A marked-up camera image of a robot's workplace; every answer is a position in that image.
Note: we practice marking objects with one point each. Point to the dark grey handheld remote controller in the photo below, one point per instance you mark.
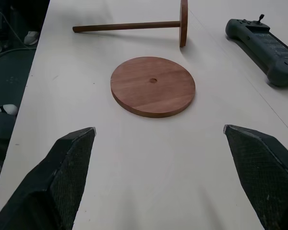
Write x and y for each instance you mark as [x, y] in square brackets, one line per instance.
[266, 48]

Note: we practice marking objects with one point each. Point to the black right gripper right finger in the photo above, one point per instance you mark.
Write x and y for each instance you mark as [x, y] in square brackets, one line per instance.
[259, 172]

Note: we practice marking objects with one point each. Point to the round wooden base disc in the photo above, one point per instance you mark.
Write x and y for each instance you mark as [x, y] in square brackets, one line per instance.
[153, 86]

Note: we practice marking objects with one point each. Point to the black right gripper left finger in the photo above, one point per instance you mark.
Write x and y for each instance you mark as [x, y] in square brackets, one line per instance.
[62, 182]

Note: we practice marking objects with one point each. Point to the wooden rod with disc base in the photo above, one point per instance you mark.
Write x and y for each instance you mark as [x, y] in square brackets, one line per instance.
[182, 24]

